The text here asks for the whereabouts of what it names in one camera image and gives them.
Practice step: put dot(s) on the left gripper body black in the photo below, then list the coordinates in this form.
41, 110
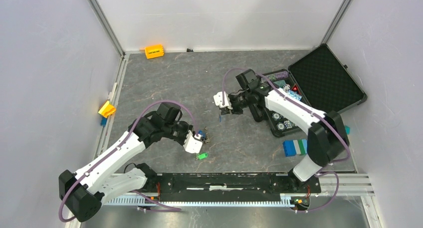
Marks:
180, 131

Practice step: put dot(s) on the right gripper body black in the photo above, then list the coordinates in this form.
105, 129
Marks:
238, 103

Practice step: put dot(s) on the small blue key tag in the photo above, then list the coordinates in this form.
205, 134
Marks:
201, 133

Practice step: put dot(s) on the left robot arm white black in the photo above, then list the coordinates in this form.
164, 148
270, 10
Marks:
86, 190

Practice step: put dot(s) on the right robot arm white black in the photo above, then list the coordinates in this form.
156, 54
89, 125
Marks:
326, 133

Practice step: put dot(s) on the blue green white block stack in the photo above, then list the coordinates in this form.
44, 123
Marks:
295, 147

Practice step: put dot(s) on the yellow orange block at left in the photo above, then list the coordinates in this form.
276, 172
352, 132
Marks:
107, 109

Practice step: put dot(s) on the small blue block at left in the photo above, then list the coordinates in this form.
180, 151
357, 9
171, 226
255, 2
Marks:
103, 121

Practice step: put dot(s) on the orange box at back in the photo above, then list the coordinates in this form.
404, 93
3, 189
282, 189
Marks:
154, 51

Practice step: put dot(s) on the black poker chip case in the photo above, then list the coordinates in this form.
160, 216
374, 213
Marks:
321, 81

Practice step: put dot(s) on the small teal cube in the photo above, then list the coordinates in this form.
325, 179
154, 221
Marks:
347, 129

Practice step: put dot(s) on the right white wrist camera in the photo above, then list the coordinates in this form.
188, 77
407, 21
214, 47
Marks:
221, 100

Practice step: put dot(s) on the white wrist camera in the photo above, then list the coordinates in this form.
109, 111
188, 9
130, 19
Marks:
221, 100
193, 143

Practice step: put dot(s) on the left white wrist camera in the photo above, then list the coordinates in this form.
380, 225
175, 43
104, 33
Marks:
193, 143

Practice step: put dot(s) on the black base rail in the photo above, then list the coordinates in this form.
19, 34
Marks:
227, 187

